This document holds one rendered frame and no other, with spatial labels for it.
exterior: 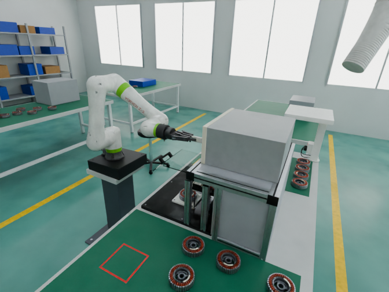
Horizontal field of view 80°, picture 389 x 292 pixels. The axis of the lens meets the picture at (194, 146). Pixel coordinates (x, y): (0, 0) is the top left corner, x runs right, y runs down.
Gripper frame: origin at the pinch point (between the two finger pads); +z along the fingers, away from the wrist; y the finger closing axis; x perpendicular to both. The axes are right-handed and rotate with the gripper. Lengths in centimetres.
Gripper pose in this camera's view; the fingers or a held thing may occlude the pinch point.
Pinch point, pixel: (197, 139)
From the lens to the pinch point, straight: 135.5
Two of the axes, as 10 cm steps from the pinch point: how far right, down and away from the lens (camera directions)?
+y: -4.6, 3.5, -8.2
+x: 0.4, -9.1, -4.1
